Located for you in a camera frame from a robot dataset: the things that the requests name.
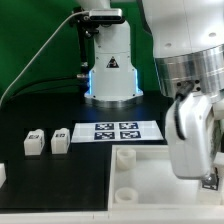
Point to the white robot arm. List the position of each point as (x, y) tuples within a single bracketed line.
[(188, 50)]

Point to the white front rail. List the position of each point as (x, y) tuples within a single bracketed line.
[(186, 216)]

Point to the camera on black stand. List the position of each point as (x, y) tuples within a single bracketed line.
[(87, 26)]

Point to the white square tabletop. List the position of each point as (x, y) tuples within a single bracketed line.
[(141, 176)]

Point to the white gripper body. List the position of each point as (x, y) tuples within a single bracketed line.
[(192, 158)]

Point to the white block left edge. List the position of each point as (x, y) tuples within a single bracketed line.
[(2, 174)]

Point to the white sheet with markers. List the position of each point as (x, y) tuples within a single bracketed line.
[(116, 131)]

